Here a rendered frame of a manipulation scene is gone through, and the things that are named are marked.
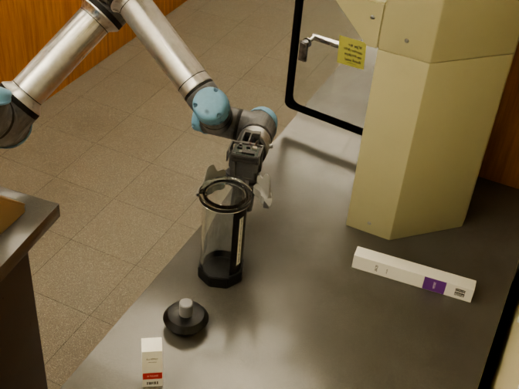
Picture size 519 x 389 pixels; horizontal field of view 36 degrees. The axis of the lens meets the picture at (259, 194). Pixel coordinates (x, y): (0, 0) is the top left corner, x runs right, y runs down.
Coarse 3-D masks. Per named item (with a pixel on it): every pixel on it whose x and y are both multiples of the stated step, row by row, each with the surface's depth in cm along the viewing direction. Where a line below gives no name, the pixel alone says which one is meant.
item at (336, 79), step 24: (312, 0) 200; (312, 24) 203; (336, 24) 199; (312, 48) 207; (336, 48) 203; (360, 48) 199; (312, 72) 211; (336, 72) 207; (360, 72) 203; (312, 96) 215; (336, 96) 211; (360, 96) 207; (360, 120) 210
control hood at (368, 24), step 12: (336, 0) 160; (348, 0) 158; (360, 0) 157; (372, 0) 157; (384, 0) 157; (348, 12) 160; (360, 12) 159; (372, 12) 158; (384, 12) 157; (360, 24) 160; (372, 24) 159; (372, 36) 160
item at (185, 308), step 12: (180, 300) 158; (168, 312) 159; (180, 312) 158; (192, 312) 159; (204, 312) 160; (168, 324) 157; (180, 324) 157; (192, 324) 157; (204, 324) 158; (180, 336) 159
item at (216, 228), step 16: (208, 192) 163; (224, 192) 166; (240, 192) 164; (208, 208) 158; (224, 208) 156; (208, 224) 161; (224, 224) 160; (208, 240) 164; (224, 240) 162; (208, 256) 166; (224, 256) 165; (208, 272) 169; (224, 272) 168
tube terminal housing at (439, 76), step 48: (432, 0) 151; (480, 0) 153; (384, 48) 161; (432, 48) 156; (480, 48) 160; (384, 96) 167; (432, 96) 164; (480, 96) 169; (384, 144) 173; (432, 144) 172; (480, 144) 178; (384, 192) 180; (432, 192) 182
